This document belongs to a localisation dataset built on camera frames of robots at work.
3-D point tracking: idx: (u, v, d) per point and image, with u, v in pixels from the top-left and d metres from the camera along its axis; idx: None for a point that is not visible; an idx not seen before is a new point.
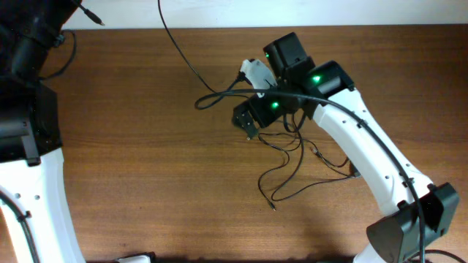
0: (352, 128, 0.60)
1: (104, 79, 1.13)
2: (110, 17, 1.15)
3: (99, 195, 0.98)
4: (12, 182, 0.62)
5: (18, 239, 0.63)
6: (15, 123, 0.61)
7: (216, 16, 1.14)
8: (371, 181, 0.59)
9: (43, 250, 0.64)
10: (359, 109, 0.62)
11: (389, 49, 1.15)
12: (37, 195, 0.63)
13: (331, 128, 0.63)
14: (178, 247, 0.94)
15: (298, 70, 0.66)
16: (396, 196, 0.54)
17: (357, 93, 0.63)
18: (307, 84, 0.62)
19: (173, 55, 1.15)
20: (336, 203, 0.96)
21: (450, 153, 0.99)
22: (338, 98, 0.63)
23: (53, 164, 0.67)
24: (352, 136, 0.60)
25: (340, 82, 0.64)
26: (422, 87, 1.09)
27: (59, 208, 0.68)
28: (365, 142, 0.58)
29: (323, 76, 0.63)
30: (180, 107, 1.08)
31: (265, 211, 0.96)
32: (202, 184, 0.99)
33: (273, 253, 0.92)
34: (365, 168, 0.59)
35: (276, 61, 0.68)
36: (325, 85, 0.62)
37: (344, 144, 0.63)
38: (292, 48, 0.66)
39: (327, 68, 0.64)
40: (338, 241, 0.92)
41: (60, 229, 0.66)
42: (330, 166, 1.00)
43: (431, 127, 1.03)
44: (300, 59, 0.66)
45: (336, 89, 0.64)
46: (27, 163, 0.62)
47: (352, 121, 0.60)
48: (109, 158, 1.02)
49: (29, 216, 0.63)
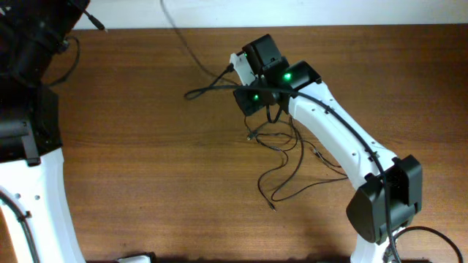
0: (319, 115, 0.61)
1: (104, 79, 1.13)
2: (110, 17, 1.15)
3: (99, 195, 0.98)
4: (12, 182, 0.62)
5: (19, 239, 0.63)
6: (16, 123, 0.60)
7: (216, 16, 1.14)
8: (342, 161, 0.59)
9: (43, 250, 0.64)
10: (326, 98, 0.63)
11: (389, 48, 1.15)
12: (37, 195, 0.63)
13: (301, 116, 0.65)
14: (178, 247, 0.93)
15: (273, 67, 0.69)
16: (363, 170, 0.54)
17: (325, 86, 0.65)
18: (280, 79, 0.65)
19: (173, 55, 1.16)
20: (336, 203, 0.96)
21: (450, 153, 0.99)
22: (306, 88, 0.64)
23: (54, 164, 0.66)
24: (321, 121, 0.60)
25: (310, 77, 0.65)
26: (421, 87, 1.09)
27: (59, 208, 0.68)
28: (333, 127, 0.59)
29: (295, 72, 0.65)
30: (180, 107, 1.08)
31: (265, 210, 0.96)
32: (202, 184, 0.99)
33: (273, 253, 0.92)
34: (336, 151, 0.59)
35: (253, 58, 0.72)
36: (295, 81, 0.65)
37: (316, 131, 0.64)
38: (267, 47, 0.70)
39: (298, 67, 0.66)
40: (338, 241, 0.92)
41: (60, 230, 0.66)
42: (330, 166, 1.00)
43: (431, 126, 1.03)
44: (275, 58, 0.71)
45: (306, 82, 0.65)
46: (27, 163, 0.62)
47: (319, 107, 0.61)
48: (108, 157, 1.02)
49: (30, 217, 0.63)
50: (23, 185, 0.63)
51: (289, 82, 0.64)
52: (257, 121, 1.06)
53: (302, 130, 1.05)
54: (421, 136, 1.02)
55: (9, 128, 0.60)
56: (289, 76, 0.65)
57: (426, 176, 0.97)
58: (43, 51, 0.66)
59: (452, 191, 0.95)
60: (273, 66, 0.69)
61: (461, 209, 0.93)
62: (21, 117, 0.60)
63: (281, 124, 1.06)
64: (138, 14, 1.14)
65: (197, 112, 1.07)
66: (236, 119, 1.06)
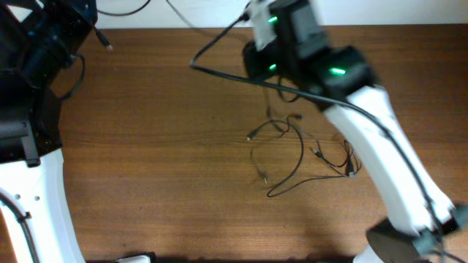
0: (374, 138, 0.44)
1: (104, 79, 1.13)
2: (107, 16, 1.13)
3: (99, 196, 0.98)
4: (10, 183, 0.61)
5: (19, 239, 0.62)
6: (15, 126, 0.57)
7: (217, 16, 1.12)
8: (387, 194, 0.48)
9: (43, 250, 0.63)
10: (384, 113, 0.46)
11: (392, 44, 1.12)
12: (37, 196, 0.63)
13: (345, 128, 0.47)
14: (178, 247, 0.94)
15: (311, 48, 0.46)
16: (415, 219, 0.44)
17: (382, 95, 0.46)
18: (321, 69, 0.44)
19: (173, 55, 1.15)
20: (336, 203, 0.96)
21: (449, 152, 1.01)
22: (360, 94, 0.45)
23: (53, 164, 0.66)
24: (374, 147, 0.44)
25: (360, 75, 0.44)
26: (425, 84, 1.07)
27: (59, 208, 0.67)
28: (388, 158, 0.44)
29: (344, 63, 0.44)
30: (180, 107, 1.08)
31: (265, 210, 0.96)
32: (202, 185, 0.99)
33: (273, 253, 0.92)
34: (382, 183, 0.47)
35: (282, 28, 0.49)
36: (341, 77, 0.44)
37: (355, 147, 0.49)
38: (306, 17, 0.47)
39: (345, 54, 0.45)
40: (338, 241, 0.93)
41: (60, 230, 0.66)
42: (329, 166, 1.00)
43: (432, 126, 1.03)
44: (316, 33, 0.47)
45: (357, 82, 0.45)
46: (27, 164, 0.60)
47: (374, 127, 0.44)
48: (109, 158, 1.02)
49: (30, 217, 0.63)
50: (22, 185, 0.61)
51: (333, 80, 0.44)
52: (257, 120, 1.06)
53: (303, 129, 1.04)
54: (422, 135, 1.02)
55: (8, 130, 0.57)
56: (336, 70, 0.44)
57: None
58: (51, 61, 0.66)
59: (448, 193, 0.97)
60: (311, 44, 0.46)
61: None
62: (20, 118, 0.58)
63: (283, 123, 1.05)
64: (137, 14, 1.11)
65: (197, 112, 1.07)
66: (236, 119, 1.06)
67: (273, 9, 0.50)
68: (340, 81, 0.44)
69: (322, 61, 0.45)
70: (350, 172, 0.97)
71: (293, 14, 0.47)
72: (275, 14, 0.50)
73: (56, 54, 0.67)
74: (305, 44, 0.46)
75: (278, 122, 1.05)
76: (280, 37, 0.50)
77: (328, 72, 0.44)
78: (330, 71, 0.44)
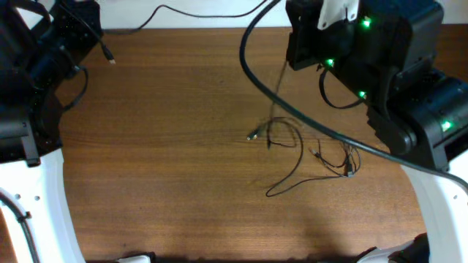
0: (456, 205, 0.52)
1: (104, 79, 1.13)
2: (108, 17, 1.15)
3: (99, 196, 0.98)
4: (9, 182, 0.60)
5: (19, 239, 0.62)
6: (14, 125, 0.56)
7: (216, 16, 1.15)
8: (441, 248, 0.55)
9: (43, 250, 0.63)
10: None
11: None
12: (37, 195, 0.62)
13: (427, 188, 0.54)
14: (178, 247, 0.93)
15: (408, 79, 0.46)
16: None
17: None
18: (419, 112, 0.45)
19: (173, 55, 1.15)
20: (336, 203, 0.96)
21: None
22: (459, 158, 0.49)
23: (53, 164, 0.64)
24: (453, 211, 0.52)
25: (466, 117, 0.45)
26: None
27: (59, 207, 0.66)
28: (463, 225, 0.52)
29: (448, 111, 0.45)
30: (180, 107, 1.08)
31: (265, 210, 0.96)
32: (202, 185, 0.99)
33: (273, 253, 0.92)
34: (444, 242, 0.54)
35: (395, 42, 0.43)
36: (451, 133, 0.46)
37: (425, 204, 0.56)
38: (425, 33, 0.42)
39: (459, 107, 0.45)
40: (338, 241, 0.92)
41: (60, 231, 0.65)
42: (329, 166, 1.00)
43: None
44: (422, 58, 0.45)
45: (459, 130, 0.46)
46: (27, 164, 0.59)
47: (463, 196, 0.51)
48: (108, 158, 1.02)
49: (30, 217, 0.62)
50: (22, 185, 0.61)
51: (442, 133, 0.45)
52: (257, 121, 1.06)
53: (303, 130, 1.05)
54: None
55: (8, 130, 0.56)
56: (440, 117, 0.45)
57: None
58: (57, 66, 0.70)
59: None
60: (409, 74, 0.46)
61: None
62: (20, 117, 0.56)
63: (283, 124, 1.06)
64: (138, 14, 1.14)
65: (197, 112, 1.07)
66: (236, 120, 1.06)
67: (367, 10, 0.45)
68: (443, 130, 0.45)
69: (423, 104, 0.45)
70: (348, 172, 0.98)
71: (412, 28, 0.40)
72: (371, 18, 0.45)
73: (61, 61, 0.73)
74: (406, 74, 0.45)
75: (277, 123, 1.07)
76: (389, 50, 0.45)
77: (434, 118, 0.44)
78: (433, 115, 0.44)
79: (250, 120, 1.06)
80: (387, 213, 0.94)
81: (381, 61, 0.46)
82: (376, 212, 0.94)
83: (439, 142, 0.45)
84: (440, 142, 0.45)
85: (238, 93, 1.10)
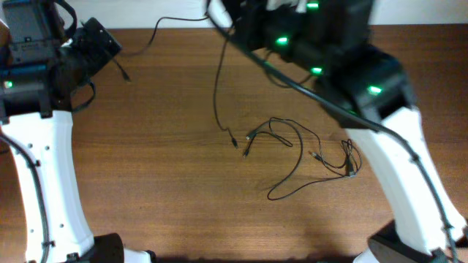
0: (401, 164, 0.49)
1: (104, 79, 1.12)
2: (109, 17, 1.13)
3: (99, 196, 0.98)
4: (22, 127, 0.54)
5: (28, 194, 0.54)
6: (31, 86, 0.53)
7: None
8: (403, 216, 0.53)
9: (53, 204, 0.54)
10: (414, 137, 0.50)
11: (393, 42, 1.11)
12: (47, 145, 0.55)
13: (371, 151, 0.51)
14: (178, 247, 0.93)
15: (347, 54, 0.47)
16: (431, 243, 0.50)
17: (417, 115, 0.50)
18: (353, 83, 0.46)
19: (173, 55, 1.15)
20: (337, 203, 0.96)
21: (450, 152, 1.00)
22: (392, 117, 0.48)
23: (64, 119, 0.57)
24: (399, 172, 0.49)
25: (395, 84, 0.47)
26: (425, 85, 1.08)
27: (69, 171, 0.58)
28: (412, 187, 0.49)
29: (375, 76, 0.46)
30: (180, 108, 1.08)
31: (265, 210, 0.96)
32: (202, 185, 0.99)
33: (273, 253, 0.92)
34: (402, 205, 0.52)
35: (334, 25, 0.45)
36: (382, 96, 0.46)
37: (376, 169, 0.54)
38: (360, 17, 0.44)
39: (388, 70, 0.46)
40: (338, 241, 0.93)
41: (68, 189, 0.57)
42: (329, 167, 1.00)
43: (432, 127, 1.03)
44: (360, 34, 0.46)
45: (389, 93, 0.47)
46: (40, 115, 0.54)
47: (404, 155, 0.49)
48: (109, 158, 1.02)
49: (41, 166, 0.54)
50: (34, 132, 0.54)
51: (374, 100, 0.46)
52: (257, 120, 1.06)
53: (303, 130, 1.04)
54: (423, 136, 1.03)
55: (24, 93, 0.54)
56: (371, 87, 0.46)
57: None
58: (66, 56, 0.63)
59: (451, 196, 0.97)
60: (349, 48, 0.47)
61: (461, 209, 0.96)
62: (36, 78, 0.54)
63: (282, 123, 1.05)
64: (138, 14, 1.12)
65: (197, 112, 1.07)
66: (235, 119, 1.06)
67: None
68: (372, 96, 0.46)
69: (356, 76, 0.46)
70: (350, 172, 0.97)
71: (349, 10, 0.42)
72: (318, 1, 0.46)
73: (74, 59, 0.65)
74: (343, 50, 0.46)
75: (277, 123, 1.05)
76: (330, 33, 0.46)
77: (363, 85, 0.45)
78: (363, 82, 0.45)
79: (250, 120, 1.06)
80: (387, 213, 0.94)
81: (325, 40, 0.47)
82: (376, 212, 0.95)
83: (369, 107, 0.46)
84: (371, 107, 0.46)
85: (238, 93, 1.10)
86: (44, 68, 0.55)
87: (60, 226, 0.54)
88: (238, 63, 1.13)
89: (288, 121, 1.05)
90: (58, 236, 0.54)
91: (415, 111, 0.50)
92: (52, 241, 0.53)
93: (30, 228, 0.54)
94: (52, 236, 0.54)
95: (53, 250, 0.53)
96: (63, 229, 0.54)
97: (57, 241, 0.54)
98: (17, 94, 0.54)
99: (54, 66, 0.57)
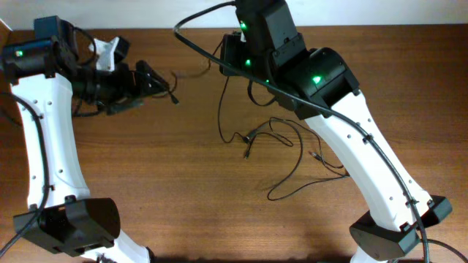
0: (357, 143, 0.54)
1: None
2: (108, 17, 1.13)
3: (99, 195, 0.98)
4: (30, 87, 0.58)
5: (31, 143, 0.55)
6: (38, 58, 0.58)
7: (216, 17, 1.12)
8: (370, 196, 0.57)
9: (55, 154, 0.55)
10: (363, 119, 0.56)
11: (389, 48, 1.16)
12: (49, 101, 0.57)
13: (329, 138, 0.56)
14: (178, 247, 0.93)
15: (286, 56, 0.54)
16: (398, 218, 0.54)
17: (362, 98, 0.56)
18: (296, 75, 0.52)
19: (174, 55, 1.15)
20: (336, 203, 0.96)
21: (448, 152, 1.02)
22: (341, 101, 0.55)
23: (65, 84, 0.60)
24: (356, 152, 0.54)
25: (333, 73, 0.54)
26: (420, 86, 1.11)
27: (69, 129, 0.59)
28: (368, 163, 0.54)
29: (316, 68, 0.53)
30: None
31: (265, 210, 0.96)
32: (202, 185, 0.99)
33: (273, 253, 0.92)
34: (366, 185, 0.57)
35: (261, 31, 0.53)
36: (324, 85, 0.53)
37: (339, 153, 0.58)
38: (277, 20, 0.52)
39: (324, 59, 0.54)
40: (338, 240, 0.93)
41: (67, 143, 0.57)
42: (330, 167, 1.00)
43: (429, 128, 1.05)
44: (289, 38, 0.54)
45: (331, 82, 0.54)
46: (44, 75, 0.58)
47: (357, 135, 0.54)
48: (109, 158, 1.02)
49: (44, 119, 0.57)
50: (39, 90, 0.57)
51: (316, 89, 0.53)
52: (257, 120, 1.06)
53: (303, 130, 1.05)
54: (422, 136, 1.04)
55: (31, 64, 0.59)
56: (312, 77, 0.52)
57: (423, 176, 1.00)
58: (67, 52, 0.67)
59: (450, 195, 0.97)
60: (285, 50, 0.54)
61: (461, 208, 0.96)
62: (42, 50, 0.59)
63: (282, 123, 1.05)
64: (137, 14, 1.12)
65: None
66: (235, 119, 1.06)
67: (239, 16, 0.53)
68: (316, 85, 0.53)
69: (299, 70, 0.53)
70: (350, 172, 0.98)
71: (266, 18, 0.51)
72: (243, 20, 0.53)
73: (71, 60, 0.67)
74: (281, 51, 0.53)
75: (278, 123, 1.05)
76: (265, 39, 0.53)
77: (305, 77, 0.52)
78: (306, 74, 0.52)
79: (249, 120, 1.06)
80: None
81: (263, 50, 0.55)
82: None
83: (315, 93, 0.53)
84: (316, 94, 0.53)
85: (238, 93, 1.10)
86: (50, 43, 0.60)
87: (60, 172, 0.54)
88: None
89: (288, 121, 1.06)
90: (58, 181, 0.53)
91: (360, 94, 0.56)
92: (52, 185, 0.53)
93: (32, 175, 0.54)
94: (53, 181, 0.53)
95: (53, 193, 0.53)
96: (62, 174, 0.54)
97: (56, 185, 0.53)
98: (25, 65, 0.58)
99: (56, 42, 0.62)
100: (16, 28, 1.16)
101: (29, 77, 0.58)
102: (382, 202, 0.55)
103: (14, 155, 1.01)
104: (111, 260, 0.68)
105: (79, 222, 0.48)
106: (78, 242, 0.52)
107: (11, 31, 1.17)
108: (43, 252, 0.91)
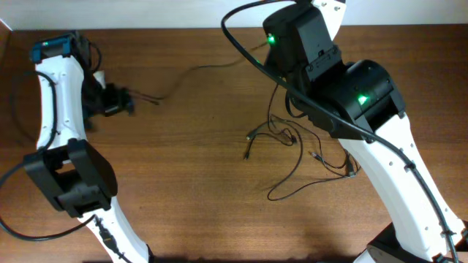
0: (399, 171, 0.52)
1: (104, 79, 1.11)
2: (109, 17, 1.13)
3: None
4: (50, 64, 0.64)
5: (46, 101, 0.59)
6: (58, 45, 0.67)
7: (217, 16, 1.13)
8: (403, 223, 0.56)
9: (65, 109, 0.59)
10: (406, 144, 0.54)
11: (390, 48, 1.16)
12: (63, 73, 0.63)
13: (368, 162, 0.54)
14: (178, 247, 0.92)
15: (320, 69, 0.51)
16: (433, 249, 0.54)
17: (406, 121, 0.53)
18: (340, 94, 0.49)
19: (174, 55, 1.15)
20: (336, 202, 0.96)
21: (450, 152, 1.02)
22: (385, 126, 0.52)
23: (77, 66, 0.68)
24: (395, 180, 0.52)
25: (378, 92, 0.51)
26: (421, 86, 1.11)
27: (77, 98, 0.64)
28: (409, 191, 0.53)
29: (361, 87, 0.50)
30: (180, 107, 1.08)
31: (265, 210, 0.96)
32: (202, 184, 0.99)
33: (273, 253, 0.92)
34: (401, 213, 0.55)
35: (292, 43, 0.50)
36: (369, 106, 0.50)
37: (375, 178, 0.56)
38: (312, 31, 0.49)
39: (368, 77, 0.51)
40: (338, 241, 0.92)
41: (75, 105, 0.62)
42: (330, 167, 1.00)
43: (431, 128, 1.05)
44: (324, 50, 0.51)
45: (375, 101, 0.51)
46: (62, 56, 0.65)
47: (400, 163, 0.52)
48: (108, 157, 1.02)
49: (58, 85, 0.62)
50: (55, 64, 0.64)
51: (362, 109, 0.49)
52: (257, 120, 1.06)
53: (303, 130, 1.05)
54: (423, 136, 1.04)
55: (53, 51, 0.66)
56: (356, 96, 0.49)
57: None
58: (84, 50, 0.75)
59: (450, 195, 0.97)
60: (319, 64, 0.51)
61: (462, 208, 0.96)
62: (62, 41, 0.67)
63: (282, 122, 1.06)
64: (138, 14, 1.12)
65: (197, 112, 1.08)
66: (235, 119, 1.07)
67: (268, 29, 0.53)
68: (361, 105, 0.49)
69: (343, 88, 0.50)
70: (349, 172, 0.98)
71: (297, 29, 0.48)
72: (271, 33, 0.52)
73: (85, 56, 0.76)
74: (314, 65, 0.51)
75: (277, 122, 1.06)
76: (295, 52, 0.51)
77: (350, 96, 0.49)
78: (352, 93, 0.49)
79: (250, 120, 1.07)
80: (387, 212, 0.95)
81: (295, 63, 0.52)
82: (376, 212, 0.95)
83: (360, 115, 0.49)
84: (361, 115, 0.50)
85: (238, 93, 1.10)
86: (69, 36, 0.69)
87: (66, 122, 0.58)
88: (238, 64, 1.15)
89: (288, 121, 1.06)
90: (65, 128, 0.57)
91: (406, 116, 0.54)
92: (59, 131, 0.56)
93: (43, 125, 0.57)
94: (59, 128, 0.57)
95: (59, 138, 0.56)
96: (69, 123, 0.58)
97: (63, 131, 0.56)
98: (47, 52, 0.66)
99: (74, 39, 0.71)
100: (15, 28, 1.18)
101: (49, 58, 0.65)
102: (417, 232, 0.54)
103: (13, 154, 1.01)
104: (107, 231, 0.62)
105: (81, 162, 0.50)
106: (78, 194, 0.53)
107: (10, 31, 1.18)
108: (42, 253, 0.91)
